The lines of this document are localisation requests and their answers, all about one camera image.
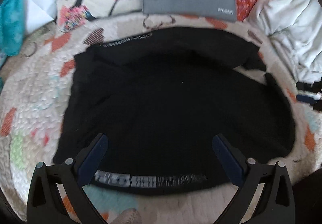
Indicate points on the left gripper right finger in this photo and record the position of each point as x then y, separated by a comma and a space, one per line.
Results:
276, 203

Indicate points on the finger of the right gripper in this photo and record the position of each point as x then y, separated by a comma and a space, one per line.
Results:
315, 104
315, 87

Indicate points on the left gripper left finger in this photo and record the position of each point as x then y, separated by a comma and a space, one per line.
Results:
45, 204

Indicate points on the black pants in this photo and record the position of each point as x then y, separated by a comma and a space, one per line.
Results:
161, 97

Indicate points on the white fleece blanket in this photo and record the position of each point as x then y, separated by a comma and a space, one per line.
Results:
294, 28

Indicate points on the heart pattern quilt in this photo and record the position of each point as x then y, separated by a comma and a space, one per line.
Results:
36, 92

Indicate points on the teal patterned cloth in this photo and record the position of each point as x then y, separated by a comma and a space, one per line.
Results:
12, 26

